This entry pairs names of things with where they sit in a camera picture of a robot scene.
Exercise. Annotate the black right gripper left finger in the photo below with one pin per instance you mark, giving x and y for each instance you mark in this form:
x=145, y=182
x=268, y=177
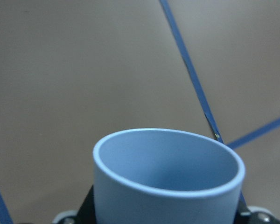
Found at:
x=84, y=215

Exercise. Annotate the light blue plastic cup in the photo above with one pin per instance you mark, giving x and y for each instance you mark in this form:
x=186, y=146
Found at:
x=164, y=176

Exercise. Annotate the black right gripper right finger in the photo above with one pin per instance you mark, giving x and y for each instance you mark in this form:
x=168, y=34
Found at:
x=244, y=215

